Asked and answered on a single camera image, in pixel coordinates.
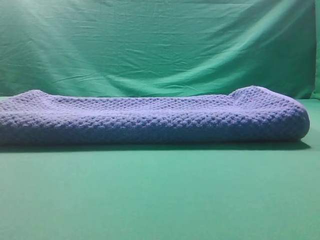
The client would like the blue waffle weave towel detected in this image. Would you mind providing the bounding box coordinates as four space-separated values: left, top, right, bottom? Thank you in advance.
0 86 310 146

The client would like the green backdrop cloth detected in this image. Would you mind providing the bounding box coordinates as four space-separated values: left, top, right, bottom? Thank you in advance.
0 0 320 99

